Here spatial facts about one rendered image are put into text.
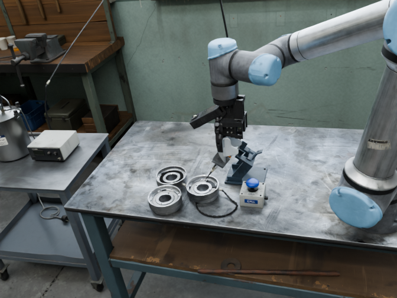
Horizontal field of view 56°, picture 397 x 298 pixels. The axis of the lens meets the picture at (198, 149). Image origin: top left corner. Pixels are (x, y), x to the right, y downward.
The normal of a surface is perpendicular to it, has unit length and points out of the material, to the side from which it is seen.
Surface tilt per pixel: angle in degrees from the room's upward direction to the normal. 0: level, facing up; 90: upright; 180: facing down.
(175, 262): 0
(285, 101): 90
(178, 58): 90
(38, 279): 0
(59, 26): 90
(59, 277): 0
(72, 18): 90
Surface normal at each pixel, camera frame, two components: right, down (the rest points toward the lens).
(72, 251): -0.11, -0.84
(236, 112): -0.29, 0.54
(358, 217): -0.65, 0.56
